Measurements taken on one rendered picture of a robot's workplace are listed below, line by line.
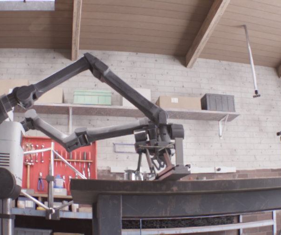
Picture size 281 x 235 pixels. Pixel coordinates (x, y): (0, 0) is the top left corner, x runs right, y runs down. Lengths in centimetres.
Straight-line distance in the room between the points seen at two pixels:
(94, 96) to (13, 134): 203
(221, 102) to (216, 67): 65
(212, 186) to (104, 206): 39
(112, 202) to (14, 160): 66
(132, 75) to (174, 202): 295
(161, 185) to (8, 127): 87
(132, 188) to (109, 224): 16
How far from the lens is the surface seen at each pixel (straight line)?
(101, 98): 363
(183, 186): 121
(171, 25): 383
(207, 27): 370
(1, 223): 174
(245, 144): 426
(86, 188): 116
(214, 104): 391
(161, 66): 422
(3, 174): 170
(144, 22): 377
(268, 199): 145
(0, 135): 173
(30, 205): 352
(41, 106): 367
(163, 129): 156
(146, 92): 377
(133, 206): 125
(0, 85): 381
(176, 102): 377
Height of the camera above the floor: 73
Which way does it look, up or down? 17 degrees up
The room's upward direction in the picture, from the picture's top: 1 degrees counter-clockwise
